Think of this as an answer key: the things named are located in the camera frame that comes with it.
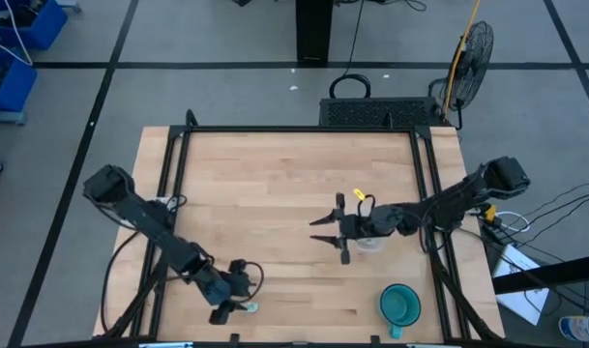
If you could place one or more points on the black perforated computer case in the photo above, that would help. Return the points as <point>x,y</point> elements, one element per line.
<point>378,112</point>

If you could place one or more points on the white paper box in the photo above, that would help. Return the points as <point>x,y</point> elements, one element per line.
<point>519,285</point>

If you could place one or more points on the blue storage bin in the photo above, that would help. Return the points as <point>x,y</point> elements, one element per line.
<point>38,26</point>
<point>13,87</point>

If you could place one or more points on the yellow connector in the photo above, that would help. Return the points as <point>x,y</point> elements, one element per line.
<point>491,212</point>

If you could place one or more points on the person's shoe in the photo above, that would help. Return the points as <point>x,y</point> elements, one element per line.
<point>575,328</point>

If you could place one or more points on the black pillar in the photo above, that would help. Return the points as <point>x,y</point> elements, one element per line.
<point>314,29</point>

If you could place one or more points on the clear plastic container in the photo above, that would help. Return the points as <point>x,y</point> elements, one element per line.
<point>371,245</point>

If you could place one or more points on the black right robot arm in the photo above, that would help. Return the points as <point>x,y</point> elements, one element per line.
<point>449,203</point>

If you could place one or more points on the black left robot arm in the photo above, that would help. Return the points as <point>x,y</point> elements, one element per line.
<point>149,222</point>

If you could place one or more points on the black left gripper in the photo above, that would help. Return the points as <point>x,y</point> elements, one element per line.
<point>226,290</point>

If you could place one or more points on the black metal bar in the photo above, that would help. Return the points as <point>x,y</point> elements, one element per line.
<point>550,274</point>

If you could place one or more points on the black metal table frame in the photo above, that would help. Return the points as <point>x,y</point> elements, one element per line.
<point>294,129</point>

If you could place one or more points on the black floor fan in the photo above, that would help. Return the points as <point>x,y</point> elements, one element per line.
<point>470,63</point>

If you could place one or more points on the teal plastic cup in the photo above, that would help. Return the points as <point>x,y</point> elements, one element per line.
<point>400,305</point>

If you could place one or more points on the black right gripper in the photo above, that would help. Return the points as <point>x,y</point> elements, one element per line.
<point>357,226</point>

